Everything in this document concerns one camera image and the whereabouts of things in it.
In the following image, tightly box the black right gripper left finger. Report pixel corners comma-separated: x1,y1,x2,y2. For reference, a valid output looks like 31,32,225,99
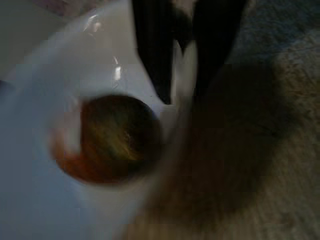
131,0,176,105

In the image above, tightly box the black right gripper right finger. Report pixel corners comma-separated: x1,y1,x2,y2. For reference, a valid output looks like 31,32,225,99
192,0,248,102

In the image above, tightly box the reddish brown cooked food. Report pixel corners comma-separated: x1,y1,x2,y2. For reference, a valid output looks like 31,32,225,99
51,94,163,185

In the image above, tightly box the white ceramic bowl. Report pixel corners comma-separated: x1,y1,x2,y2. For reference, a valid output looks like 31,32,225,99
0,0,200,240

